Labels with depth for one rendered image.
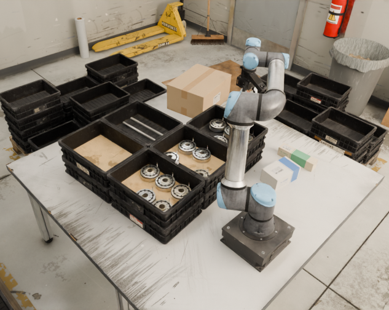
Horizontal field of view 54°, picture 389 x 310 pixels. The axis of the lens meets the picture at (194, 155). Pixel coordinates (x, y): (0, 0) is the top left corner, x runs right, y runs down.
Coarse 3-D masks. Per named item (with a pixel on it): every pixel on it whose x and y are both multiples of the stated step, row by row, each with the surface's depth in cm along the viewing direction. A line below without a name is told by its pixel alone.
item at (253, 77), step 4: (248, 76) 202; (252, 76) 201; (256, 76) 202; (252, 80) 201; (256, 80) 201; (260, 80) 202; (256, 84) 200; (260, 84) 201; (264, 84) 202; (256, 88) 202; (260, 88) 200; (264, 88) 201; (260, 92) 201
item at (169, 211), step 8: (144, 152) 202; (152, 152) 202; (128, 160) 196; (168, 160) 197; (184, 168) 193; (192, 176) 189; (120, 184) 182; (200, 184) 184; (128, 192) 179; (192, 192) 180; (144, 200) 175; (184, 200) 177; (152, 208) 172; (176, 208) 174; (160, 216) 170
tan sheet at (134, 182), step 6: (138, 174) 202; (162, 174) 203; (126, 180) 198; (132, 180) 199; (138, 180) 199; (132, 186) 195; (138, 186) 195; (144, 186) 196; (150, 186) 196; (156, 192) 193; (162, 192) 193; (168, 192) 193; (156, 198) 190; (162, 198) 190; (168, 198) 190
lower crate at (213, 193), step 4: (216, 188) 200; (212, 192) 198; (216, 192) 204; (204, 196) 194; (208, 196) 197; (212, 196) 202; (216, 196) 208; (204, 200) 198; (208, 200) 200; (212, 200) 205; (204, 204) 200; (208, 204) 203; (200, 208) 201; (204, 208) 201
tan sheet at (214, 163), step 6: (168, 150) 219; (174, 150) 219; (180, 156) 215; (186, 156) 216; (180, 162) 211; (186, 162) 212; (192, 162) 212; (210, 162) 212; (216, 162) 213; (222, 162) 213; (192, 168) 208; (198, 168) 208; (204, 168) 209; (210, 168) 209; (216, 168) 209; (210, 174) 205
